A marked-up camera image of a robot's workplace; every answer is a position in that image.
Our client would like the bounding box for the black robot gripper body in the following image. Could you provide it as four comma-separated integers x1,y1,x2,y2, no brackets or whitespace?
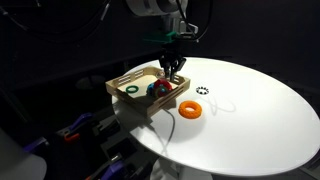
159,40,188,69

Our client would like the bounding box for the wooden slatted tray box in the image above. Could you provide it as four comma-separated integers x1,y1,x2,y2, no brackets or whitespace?
105,65,192,119

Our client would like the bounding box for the black equipment block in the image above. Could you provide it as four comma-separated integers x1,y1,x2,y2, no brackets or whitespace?
99,118,138,162

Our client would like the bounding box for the purple clamp with orange tips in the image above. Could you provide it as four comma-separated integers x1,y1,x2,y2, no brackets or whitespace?
54,112,98,144

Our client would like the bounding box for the white rounded object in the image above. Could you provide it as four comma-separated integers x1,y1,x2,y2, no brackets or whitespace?
0,128,48,180

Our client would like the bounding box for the red knobbly ring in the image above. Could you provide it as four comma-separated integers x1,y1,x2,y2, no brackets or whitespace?
152,78,174,99

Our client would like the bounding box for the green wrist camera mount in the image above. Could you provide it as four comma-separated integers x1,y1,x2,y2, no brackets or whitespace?
143,30,184,44

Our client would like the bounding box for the blue knobbly ring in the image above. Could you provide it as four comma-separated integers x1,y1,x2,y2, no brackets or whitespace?
146,82,158,98

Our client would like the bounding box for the black and white dotted ring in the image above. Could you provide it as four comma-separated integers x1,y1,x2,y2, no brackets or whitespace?
195,86,210,96

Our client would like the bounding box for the orange knobbly ring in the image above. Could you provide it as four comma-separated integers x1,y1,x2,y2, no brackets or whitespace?
178,100,203,120

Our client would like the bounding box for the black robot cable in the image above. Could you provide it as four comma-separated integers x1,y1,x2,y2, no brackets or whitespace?
175,0,214,43

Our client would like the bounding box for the dark green thin ring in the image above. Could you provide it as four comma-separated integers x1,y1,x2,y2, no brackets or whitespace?
125,85,139,94

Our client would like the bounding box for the white table pedestal base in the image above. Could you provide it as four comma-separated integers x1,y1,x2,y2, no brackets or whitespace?
149,156,214,180

